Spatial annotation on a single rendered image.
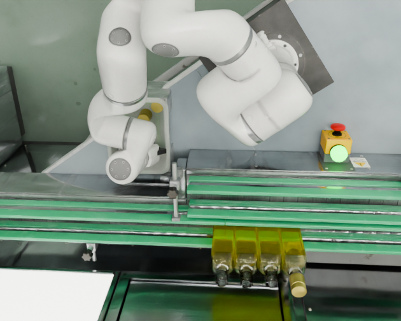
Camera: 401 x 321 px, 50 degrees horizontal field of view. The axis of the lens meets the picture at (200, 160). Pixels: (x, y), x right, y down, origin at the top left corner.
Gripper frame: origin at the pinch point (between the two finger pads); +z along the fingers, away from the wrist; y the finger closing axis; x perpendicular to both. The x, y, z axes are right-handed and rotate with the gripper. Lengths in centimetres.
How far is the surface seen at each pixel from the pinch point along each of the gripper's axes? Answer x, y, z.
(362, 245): -24, 60, -8
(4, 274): -35, -38, -12
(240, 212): -15.0, 27.2, -10.4
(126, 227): -22.9, -5.1, -3.6
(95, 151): -2.9, -16.8, 6.5
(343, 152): 1, 54, -5
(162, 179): -10.7, 4.0, 4.9
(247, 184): -7.5, 28.9, -9.8
